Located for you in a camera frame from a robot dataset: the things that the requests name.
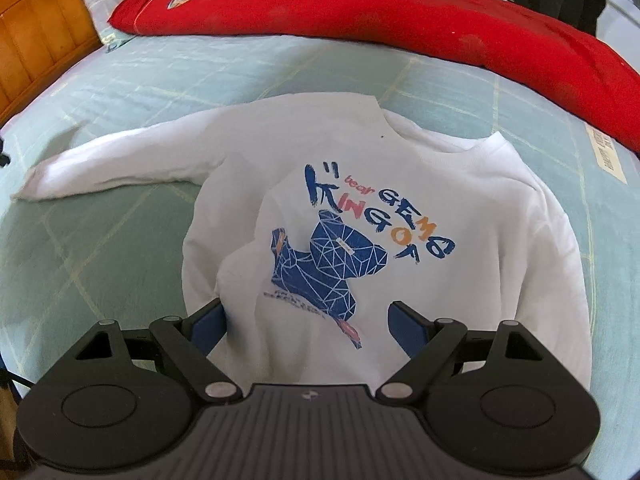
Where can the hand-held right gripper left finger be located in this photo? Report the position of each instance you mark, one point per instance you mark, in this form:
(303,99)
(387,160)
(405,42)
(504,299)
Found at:
(207,330)

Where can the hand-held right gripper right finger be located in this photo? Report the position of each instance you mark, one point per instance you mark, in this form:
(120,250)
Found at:
(405,327)

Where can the white printed sweatshirt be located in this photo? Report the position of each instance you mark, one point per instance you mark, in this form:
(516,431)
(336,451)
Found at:
(450,185)

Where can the green checked bed sheet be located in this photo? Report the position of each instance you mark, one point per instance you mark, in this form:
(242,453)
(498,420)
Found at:
(125,85)

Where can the red quilt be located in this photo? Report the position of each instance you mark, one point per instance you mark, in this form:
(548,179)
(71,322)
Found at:
(350,10)

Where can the wooden headboard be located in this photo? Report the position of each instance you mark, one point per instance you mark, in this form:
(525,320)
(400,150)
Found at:
(40,35)

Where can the grey checked pillow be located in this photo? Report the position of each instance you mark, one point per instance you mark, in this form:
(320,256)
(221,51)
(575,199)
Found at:
(100,2)

